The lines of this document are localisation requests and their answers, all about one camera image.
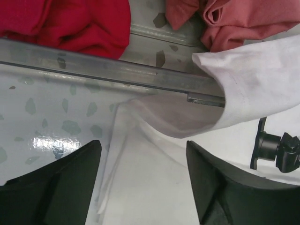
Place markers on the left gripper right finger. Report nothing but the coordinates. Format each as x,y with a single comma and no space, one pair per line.
227,195

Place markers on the clear plastic bin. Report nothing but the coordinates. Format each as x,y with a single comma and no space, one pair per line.
36,78

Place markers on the pink t shirt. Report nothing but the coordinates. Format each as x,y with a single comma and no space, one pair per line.
230,22

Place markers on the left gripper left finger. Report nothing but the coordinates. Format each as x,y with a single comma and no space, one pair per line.
56,194

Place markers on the white printed t shirt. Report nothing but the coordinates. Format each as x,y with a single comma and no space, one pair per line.
146,177

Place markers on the dark red t shirt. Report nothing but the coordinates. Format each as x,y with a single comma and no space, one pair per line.
95,27

